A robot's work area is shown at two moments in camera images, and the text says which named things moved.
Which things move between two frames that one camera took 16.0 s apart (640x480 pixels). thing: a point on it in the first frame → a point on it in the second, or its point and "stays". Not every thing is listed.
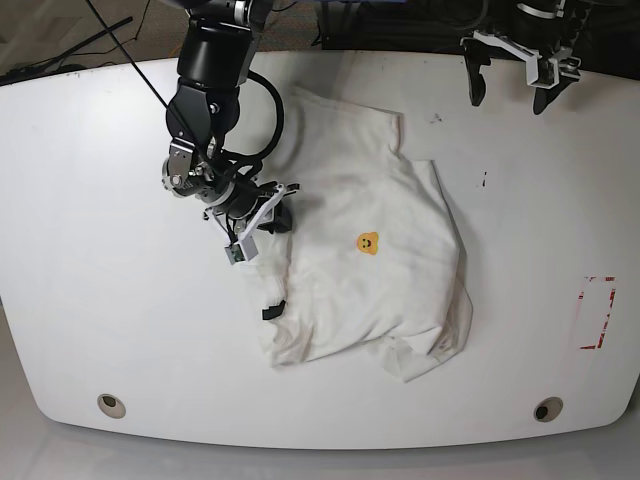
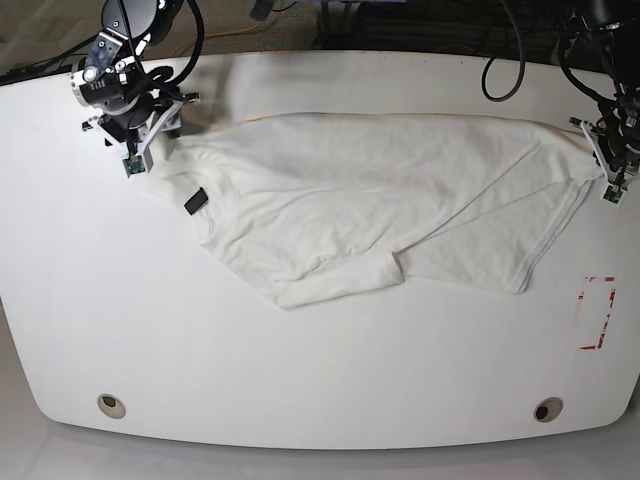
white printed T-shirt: [371, 264] → [327, 204]
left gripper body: [242, 229] → [135, 134]
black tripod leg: [71, 47] stays
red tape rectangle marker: [612, 299] stays
